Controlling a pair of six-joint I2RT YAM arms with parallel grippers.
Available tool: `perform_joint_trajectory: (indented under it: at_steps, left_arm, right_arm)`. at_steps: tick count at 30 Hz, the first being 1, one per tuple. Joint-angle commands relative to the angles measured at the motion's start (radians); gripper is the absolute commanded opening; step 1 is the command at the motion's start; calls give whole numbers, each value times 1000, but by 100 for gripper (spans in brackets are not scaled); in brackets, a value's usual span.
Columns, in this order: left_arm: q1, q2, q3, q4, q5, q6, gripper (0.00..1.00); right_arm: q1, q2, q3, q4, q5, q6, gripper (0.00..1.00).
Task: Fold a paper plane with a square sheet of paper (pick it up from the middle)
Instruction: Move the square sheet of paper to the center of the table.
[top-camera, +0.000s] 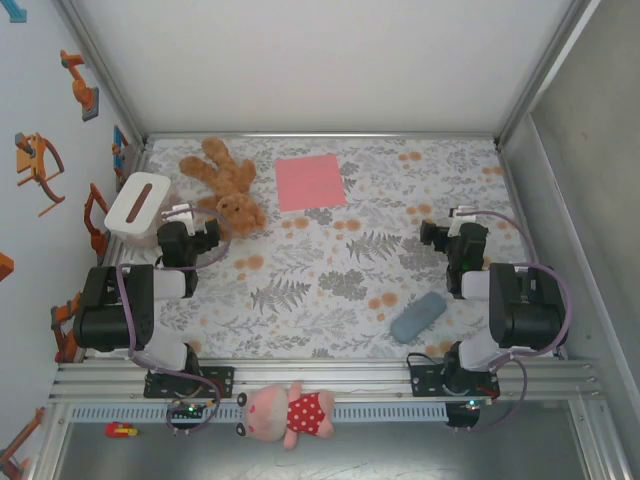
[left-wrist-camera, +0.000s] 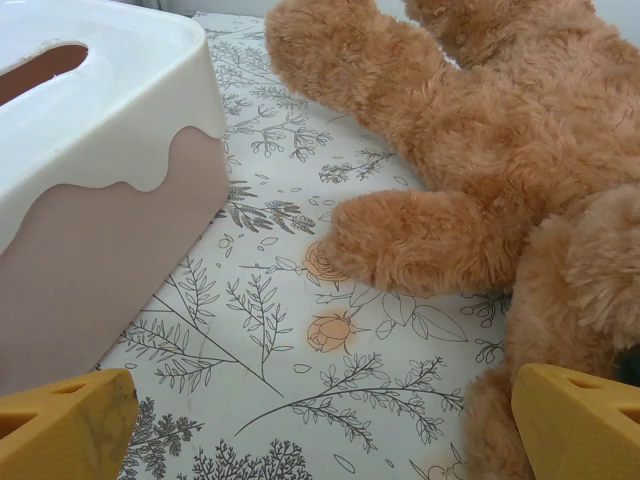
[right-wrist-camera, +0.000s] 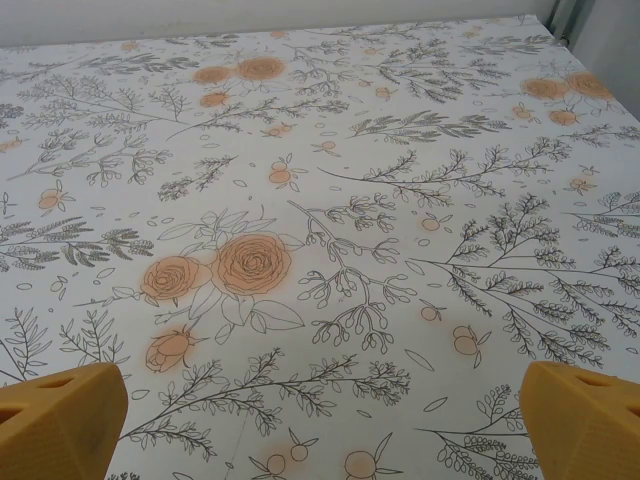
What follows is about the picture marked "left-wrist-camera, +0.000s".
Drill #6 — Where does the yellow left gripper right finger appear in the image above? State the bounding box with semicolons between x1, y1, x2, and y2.
510;363;640;480

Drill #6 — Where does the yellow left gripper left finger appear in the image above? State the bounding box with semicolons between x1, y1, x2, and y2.
0;368;140;480

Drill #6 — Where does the floral printed table cloth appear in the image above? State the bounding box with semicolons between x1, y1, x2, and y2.
89;10;516;480

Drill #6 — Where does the white and pink tissue box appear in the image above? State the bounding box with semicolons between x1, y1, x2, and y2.
0;4;229;396

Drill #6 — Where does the brown teddy bear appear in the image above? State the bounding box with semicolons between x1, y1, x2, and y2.
263;0;640;480

